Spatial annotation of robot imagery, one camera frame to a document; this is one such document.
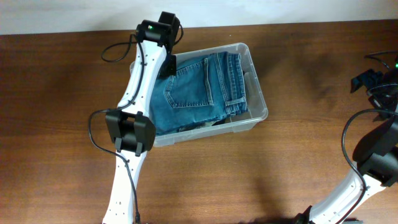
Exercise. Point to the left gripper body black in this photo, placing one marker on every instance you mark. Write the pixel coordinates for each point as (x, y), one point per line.
(168, 65)

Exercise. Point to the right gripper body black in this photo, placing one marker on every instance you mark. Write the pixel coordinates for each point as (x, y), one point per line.
(379, 96)

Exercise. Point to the dark blue jeans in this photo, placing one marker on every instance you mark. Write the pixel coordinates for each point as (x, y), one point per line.
(205, 88)

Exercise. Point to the clear plastic storage container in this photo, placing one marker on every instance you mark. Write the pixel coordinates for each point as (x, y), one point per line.
(257, 108)

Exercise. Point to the light grey jeans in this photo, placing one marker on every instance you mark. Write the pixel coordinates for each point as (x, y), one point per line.
(203, 125)

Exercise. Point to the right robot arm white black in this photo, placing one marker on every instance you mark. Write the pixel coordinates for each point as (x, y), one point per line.
(374, 160)

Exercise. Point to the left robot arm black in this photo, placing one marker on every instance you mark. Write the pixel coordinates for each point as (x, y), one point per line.
(131, 130)

